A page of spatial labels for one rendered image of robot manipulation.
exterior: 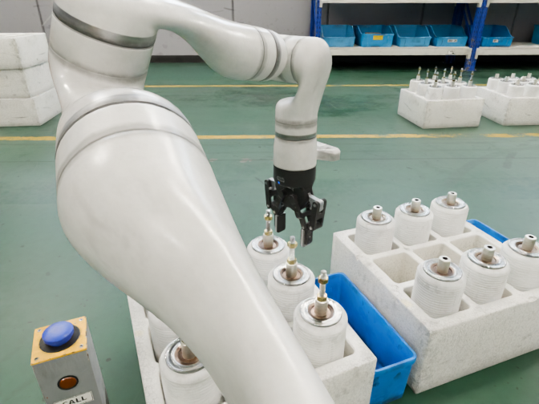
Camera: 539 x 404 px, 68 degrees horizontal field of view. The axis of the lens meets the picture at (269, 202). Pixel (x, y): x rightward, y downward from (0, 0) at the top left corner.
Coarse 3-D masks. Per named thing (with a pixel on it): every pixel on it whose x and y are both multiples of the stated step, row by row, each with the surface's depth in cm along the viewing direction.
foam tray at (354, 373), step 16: (128, 304) 84; (144, 320) 79; (144, 336) 75; (352, 336) 75; (144, 352) 72; (352, 352) 73; (368, 352) 72; (144, 368) 69; (320, 368) 69; (336, 368) 69; (352, 368) 69; (368, 368) 71; (144, 384) 66; (160, 384) 69; (336, 384) 69; (352, 384) 71; (368, 384) 73; (160, 400) 63; (336, 400) 71; (352, 400) 73; (368, 400) 75
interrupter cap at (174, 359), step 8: (176, 344) 64; (168, 352) 63; (176, 352) 63; (168, 360) 61; (176, 360) 61; (184, 360) 61; (192, 360) 61; (176, 368) 60; (184, 368) 60; (192, 368) 60; (200, 368) 60
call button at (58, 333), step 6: (54, 324) 57; (60, 324) 57; (66, 324) 57; (48, 330) 56; (54, 330) 56; (60, 330) 56; (66, 330) 56; (72, 330) 57; (42, 336) 56; (48, 336) 55; (54, 336) 55; (60, 336) 55; (66, 336) 56; (48, 342) 55; (54, 342) 55; (60, 342) 55; (66, 342) 56
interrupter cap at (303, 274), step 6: (282, 264) 83; (300, 264) 83; (276, 270) 81; (282, 270) 81; (300, 270) 81; (306, 270) 81; (276, 276) 80; (282, 276) 80; (300, 276) 80; (306, 276) 80; (282, 282) 78; (288, 282) 78; (294, 282) 78; (300, 282) 78
